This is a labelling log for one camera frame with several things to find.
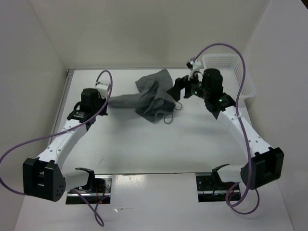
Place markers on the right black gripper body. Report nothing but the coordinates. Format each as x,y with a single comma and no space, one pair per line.
198,88

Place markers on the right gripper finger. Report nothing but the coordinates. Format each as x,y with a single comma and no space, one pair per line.
188,91
175,91

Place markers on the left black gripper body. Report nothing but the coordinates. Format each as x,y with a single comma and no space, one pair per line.
101,101

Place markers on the grey shorts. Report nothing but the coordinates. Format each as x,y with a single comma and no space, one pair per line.
152,102

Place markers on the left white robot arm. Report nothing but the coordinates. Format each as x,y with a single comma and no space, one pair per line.
42,176

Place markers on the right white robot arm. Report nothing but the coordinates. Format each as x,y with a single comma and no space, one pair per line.
264,163

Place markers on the white plastic basket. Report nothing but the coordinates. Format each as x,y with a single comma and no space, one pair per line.
231,68

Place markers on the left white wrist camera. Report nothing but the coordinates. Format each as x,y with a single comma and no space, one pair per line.
103,88

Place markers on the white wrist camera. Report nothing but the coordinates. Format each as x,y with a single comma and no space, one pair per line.
194,65
103,88

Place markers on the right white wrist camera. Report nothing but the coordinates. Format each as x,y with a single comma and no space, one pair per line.
194,65

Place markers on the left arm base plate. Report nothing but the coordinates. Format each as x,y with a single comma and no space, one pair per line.
99,192

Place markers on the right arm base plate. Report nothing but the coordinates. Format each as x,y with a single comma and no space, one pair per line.
208,191

